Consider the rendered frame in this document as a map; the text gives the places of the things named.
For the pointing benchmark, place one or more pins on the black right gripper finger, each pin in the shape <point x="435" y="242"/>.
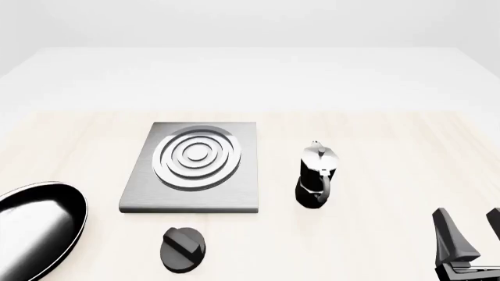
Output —
<point x="449" y="237"/>
<point x="494" y="221"/>

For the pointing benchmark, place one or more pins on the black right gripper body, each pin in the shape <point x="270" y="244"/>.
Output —
<point x="468" y="272"/>

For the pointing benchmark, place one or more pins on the flat grey stove plate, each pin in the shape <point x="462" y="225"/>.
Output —
<point x="234" y="193"/>

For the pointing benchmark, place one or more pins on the round black stove knob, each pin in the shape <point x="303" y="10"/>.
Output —
<point x="182" y="249"/>

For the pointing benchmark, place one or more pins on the black frying pan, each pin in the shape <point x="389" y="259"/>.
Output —
<point x="35" y="225"/>

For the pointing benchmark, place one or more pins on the black and silver moka pot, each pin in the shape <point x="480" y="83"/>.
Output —
<point x="310" y="184"/>

